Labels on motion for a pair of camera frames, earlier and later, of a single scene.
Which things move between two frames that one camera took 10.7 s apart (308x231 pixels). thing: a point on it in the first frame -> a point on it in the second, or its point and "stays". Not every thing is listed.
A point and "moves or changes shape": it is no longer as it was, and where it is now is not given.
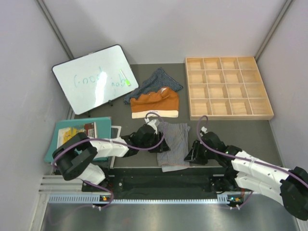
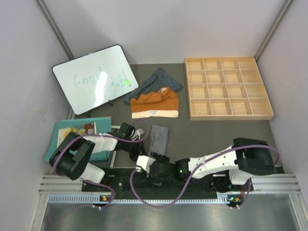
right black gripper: [194, 155] -> [160, 158]
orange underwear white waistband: [164, 103] stays
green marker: [127, 81] stays
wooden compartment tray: [226, 88] stays
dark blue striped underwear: [160, 80] stays
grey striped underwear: [176, 139] moves or changes shape
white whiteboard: [94, 79] stays
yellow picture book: [64, 134] stays
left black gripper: [161, 147] -> [139, 150]
